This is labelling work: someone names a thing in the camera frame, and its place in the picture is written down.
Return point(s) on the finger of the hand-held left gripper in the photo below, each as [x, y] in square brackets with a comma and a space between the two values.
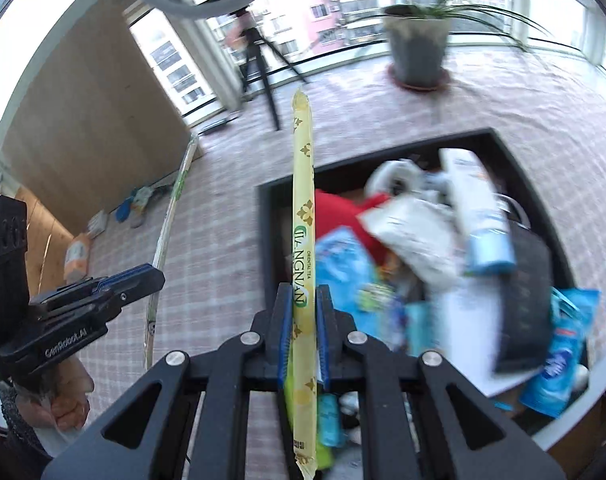
[133, 275]
[138, 296]

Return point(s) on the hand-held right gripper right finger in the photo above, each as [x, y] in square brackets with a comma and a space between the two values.
[323, 332]

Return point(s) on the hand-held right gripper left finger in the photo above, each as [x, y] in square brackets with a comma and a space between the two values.
[285, 332]

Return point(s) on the black storage tray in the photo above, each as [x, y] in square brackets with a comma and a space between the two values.
[273, 240]

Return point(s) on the yellow tea stick sachet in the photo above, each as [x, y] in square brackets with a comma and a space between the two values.
[303, 200]

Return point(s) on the desktop with pink checked cloth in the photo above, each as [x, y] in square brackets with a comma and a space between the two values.
[223, 200]

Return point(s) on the person's left hand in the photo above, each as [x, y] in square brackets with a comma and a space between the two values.
[68, 400]

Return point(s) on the orange bag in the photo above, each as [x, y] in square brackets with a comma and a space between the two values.
[77, 257]

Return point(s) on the small white box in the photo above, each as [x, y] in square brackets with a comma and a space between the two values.
[98, 222]

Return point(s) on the small green blue packet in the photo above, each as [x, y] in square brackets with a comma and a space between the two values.
[378, 296]

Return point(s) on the blue slipper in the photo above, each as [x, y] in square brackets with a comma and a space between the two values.
[124, 208]

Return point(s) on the light blue printed packet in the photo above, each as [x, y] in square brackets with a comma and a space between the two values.
[340, 265]

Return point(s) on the long green white wrapped rod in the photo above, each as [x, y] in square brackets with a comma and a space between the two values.
[170, 210]

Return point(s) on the teal packet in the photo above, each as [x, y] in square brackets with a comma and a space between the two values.
[329, 420]

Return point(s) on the red packet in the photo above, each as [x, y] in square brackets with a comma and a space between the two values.
[339, 215]

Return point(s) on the white plastic bag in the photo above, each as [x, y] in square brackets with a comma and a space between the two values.
[413, 235]

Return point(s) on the white paper sheet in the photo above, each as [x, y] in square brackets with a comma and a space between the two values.
[463, 325]

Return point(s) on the wooden board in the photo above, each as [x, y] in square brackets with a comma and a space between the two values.
[93, 125]

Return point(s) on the white tape roll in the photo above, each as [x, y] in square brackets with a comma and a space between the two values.
[390, 175]

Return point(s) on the white and blue tube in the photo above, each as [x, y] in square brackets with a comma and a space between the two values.
[475, 200]

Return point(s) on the black pouch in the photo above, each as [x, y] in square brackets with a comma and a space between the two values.
[525, 285]

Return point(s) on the blue wipes packet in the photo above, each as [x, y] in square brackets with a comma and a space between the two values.
[563, 350]

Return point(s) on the black tripod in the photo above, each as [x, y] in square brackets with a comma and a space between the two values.
[263, 65]

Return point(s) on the red plant saucer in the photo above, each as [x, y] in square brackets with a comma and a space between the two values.
[420, 85]

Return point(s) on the potted plant in grey pot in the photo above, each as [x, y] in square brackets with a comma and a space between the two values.
[415, 40]

